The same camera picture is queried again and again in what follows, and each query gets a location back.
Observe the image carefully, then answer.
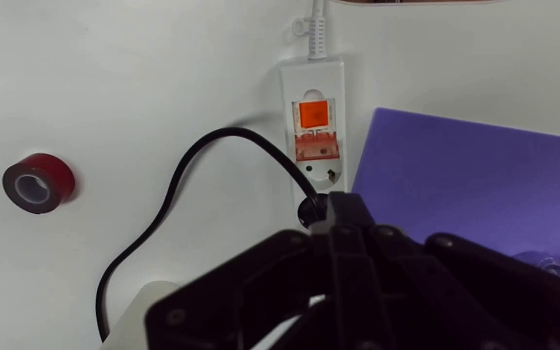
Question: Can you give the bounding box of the black cable with plug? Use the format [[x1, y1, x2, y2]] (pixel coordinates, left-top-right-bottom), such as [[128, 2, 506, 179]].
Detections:
[[96, 127, 330, 344]]

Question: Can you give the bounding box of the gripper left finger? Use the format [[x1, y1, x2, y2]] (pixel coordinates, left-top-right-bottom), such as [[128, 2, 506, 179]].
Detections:
[[145, 192, 358, 350]]

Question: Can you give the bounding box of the red tape roll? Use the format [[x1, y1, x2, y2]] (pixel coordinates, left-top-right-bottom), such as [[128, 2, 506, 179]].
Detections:
[[2, 153, 76, 215]]

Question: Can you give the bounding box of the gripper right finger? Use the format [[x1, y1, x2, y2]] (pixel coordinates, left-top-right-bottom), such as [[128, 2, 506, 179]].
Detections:
[[343, 192, 560, 350]]

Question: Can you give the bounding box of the orange rocker switch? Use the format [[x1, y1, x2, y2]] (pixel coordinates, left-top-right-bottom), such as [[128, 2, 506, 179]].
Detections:
[[292, 97, 341, 162]]

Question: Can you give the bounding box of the white power strip cable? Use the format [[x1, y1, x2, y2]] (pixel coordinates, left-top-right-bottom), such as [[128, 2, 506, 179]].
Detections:
[[292, 0, 330, 60]]

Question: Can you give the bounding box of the cream white object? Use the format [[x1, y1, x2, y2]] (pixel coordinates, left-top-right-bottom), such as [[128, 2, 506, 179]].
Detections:
[[99, 280, 184, 350]]

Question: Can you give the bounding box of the clear plastic object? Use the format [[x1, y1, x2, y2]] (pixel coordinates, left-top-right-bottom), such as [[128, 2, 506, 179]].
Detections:
[[512, 250, 560, 289]]

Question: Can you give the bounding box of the white power strip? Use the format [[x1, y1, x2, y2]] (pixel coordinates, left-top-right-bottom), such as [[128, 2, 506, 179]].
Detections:
[[280, 56, 348, 230]]

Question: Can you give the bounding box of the purple board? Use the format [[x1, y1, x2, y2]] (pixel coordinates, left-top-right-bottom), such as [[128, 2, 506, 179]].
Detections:
[[351, 107, 560, 269]]

